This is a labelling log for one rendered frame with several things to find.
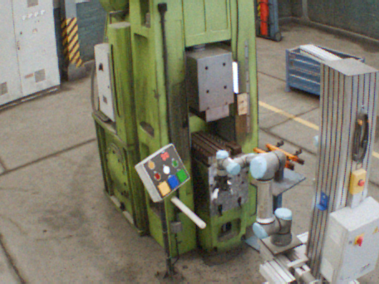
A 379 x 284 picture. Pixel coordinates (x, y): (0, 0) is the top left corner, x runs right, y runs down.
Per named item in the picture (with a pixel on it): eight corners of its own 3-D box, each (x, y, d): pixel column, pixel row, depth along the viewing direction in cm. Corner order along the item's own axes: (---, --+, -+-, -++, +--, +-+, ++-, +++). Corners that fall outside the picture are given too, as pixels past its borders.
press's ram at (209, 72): (243, 100, 369) (241, 51, 351) (199, 111, 352) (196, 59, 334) (213, 85, 402) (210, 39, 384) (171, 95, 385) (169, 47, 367)
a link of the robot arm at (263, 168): (281, 235, 286) (280, 154, 267) (262, 244, 280) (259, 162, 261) (270, 227, 296) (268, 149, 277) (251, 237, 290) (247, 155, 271)
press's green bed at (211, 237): (246, 243, 426) (248, 202, 405) (211, 258, 410) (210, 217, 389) (214, 216, 469) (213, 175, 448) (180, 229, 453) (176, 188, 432)
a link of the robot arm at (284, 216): (294, 228, 292) (297, 211, 286) (278, 237, 287) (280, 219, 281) (283, 220, 302) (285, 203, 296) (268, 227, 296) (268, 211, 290)
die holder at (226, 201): (248, 202, 405) (248, 154, 385) (210, 217, 388) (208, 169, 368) (213, 174, 449) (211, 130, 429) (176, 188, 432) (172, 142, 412)
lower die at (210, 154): (229, 157, 383) (229, 148, 379) (208, 164, 375) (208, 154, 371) (201, 138, 416) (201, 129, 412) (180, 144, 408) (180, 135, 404)
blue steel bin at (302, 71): (364, 98, 728) (367, 55, 696) (342, 110, 682) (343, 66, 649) (308, 79, 809) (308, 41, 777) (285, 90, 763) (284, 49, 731)
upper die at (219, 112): (228, 115, 367) (228, 104, 363) (206, 122, 359) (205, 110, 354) (199, 99, 400) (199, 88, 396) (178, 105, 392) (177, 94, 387)
